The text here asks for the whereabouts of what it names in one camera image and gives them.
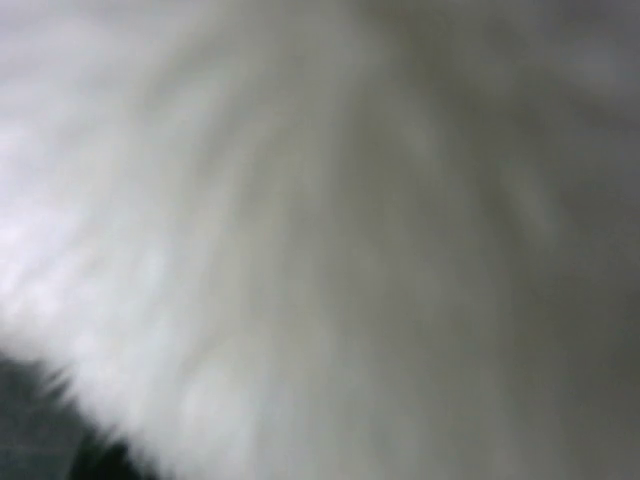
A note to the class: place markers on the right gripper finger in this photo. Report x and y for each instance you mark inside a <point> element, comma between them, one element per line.
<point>42,437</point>

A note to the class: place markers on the cream fluffy pillow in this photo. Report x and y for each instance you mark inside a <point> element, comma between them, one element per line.
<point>330,239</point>

